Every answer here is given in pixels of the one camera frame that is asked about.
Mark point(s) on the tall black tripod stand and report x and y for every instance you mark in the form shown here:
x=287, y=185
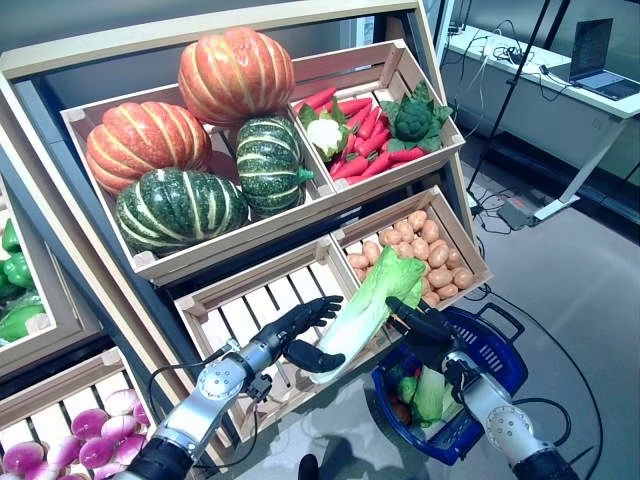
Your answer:
x=510, y=100

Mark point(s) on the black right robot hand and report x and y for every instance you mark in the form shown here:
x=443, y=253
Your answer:
x=425, y=335

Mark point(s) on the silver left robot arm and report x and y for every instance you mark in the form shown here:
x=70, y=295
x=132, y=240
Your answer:
x=210, y=400

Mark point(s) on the orange striped pumpkin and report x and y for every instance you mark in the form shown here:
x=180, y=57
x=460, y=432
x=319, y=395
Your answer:
x=235, y=75
x=145, y=145

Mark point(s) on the white cauliflower with leaves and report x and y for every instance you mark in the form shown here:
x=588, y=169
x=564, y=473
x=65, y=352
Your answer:
x=325, y=135

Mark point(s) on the grey open laptop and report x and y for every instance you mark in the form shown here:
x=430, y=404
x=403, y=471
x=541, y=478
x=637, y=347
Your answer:
x=595, y=55

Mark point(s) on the pile of purple turnips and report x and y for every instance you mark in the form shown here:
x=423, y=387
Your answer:
x=60, y=390

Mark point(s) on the wooden crate with pumpkins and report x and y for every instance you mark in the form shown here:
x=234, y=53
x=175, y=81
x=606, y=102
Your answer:
x=225, y=240

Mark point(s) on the napa cabbage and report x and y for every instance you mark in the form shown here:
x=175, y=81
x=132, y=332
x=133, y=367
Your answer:
x=365, y=310
x=452, y=400
x=430, y=395

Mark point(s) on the round green vegetable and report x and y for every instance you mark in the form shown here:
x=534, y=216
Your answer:
x=407, y=389

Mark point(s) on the grey power box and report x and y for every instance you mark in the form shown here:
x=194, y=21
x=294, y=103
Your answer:
x=515, y=212

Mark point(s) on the wooden crate with carrots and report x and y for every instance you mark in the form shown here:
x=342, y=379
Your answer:
x=350, y=65

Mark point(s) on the green broccoli with leaves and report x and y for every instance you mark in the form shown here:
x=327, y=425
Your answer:
x=415, y=120

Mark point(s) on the pile of green bell peppers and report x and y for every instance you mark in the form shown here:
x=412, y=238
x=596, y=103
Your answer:
x=15, y=280

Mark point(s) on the silver left robot leg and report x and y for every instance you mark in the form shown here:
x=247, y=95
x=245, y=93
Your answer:
x=308, y=467

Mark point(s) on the green striped pumpkin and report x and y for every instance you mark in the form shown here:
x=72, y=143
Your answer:
x=270, y=165
x=180, y=210

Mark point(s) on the wooden crate with potatoes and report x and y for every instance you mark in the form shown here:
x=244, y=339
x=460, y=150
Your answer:
x=380, y=215

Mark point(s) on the pile of purple onions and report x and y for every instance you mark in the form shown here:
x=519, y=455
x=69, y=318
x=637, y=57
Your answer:
x=95, y=440

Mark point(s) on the pile of brown potatoes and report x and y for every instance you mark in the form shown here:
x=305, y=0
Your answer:
x=430, y=250

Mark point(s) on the blue plastic shopping basket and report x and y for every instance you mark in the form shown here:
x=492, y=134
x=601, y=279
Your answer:
x=500, y=350

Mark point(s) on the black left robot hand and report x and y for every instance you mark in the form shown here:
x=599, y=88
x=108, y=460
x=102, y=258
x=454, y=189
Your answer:
x=305, y=335

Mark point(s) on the wooden crate with white slats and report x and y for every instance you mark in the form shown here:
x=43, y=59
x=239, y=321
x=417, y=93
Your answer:
x=240, y=290

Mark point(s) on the wooden crate with green peppers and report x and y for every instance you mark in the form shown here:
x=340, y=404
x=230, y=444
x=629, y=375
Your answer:
x=30, y=330

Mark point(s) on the orange fruit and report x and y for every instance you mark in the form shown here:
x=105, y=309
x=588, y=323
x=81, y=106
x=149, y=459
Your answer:
x=401, y=412

